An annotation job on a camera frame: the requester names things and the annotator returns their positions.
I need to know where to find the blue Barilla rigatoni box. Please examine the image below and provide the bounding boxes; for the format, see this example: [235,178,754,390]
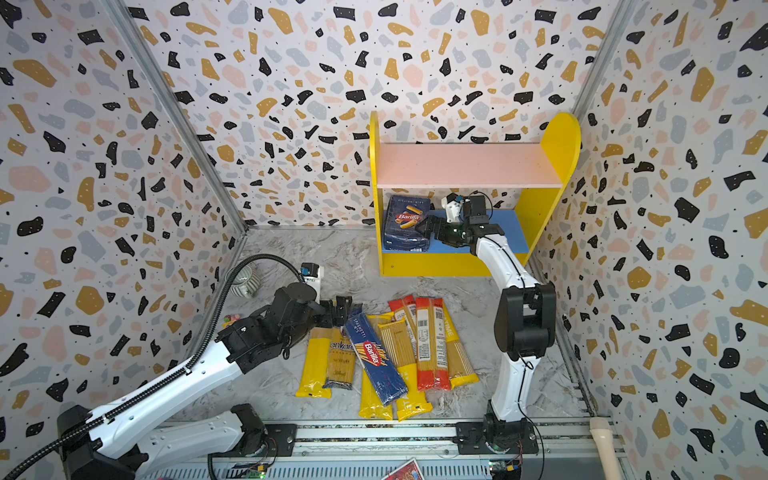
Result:
[382,195,431,252]

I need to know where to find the yellow pastatime spaghetti bag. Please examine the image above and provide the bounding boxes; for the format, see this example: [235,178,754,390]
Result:
[379,320,433,421]
[443,307,479,389]

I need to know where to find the blue Barilla spaghetti box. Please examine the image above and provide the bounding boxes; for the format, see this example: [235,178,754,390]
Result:
[344,309,408,406]

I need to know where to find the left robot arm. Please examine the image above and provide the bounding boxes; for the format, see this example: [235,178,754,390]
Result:
[57,282,362,479]

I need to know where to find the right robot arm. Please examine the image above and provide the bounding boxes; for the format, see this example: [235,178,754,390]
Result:
[417,193,556,454]

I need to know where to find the yellow shelf unit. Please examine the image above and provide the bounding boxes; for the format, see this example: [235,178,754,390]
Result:
[368,110,583,278]

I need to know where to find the dark blue Ankara spaghetti bag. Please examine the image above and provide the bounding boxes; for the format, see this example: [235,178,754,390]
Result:
[324,327,357,390]

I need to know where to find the red spaghetti bag with barcode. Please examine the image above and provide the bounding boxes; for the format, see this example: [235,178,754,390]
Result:
[388,295,418,354]

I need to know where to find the white ribbed ceramic cup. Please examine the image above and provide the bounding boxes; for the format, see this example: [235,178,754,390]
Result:
[230,266,261,298]

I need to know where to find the small pink yellow toy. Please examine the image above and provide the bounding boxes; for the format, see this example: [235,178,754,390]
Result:
[222,314,241,329]

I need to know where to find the red printed card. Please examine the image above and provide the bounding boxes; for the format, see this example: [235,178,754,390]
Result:
[382,459,425,480]

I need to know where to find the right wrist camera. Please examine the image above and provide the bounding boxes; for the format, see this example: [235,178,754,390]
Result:
[441,193,464,224]

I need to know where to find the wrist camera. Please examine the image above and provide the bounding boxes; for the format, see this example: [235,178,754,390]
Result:
[301,262,324,298]
[441,193,464,224]

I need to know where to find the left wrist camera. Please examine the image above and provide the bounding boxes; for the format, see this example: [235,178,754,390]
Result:
[301,262,324,298]

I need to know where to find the beige recorder flute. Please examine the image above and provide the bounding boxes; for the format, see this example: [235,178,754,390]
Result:
[589,417,624,480]

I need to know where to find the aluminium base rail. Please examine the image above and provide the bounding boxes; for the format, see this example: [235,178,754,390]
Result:
[153,418,606,479]

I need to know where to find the black corrugated cable conduit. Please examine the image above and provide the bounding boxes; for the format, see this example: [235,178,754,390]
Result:
[0,253,304,480]

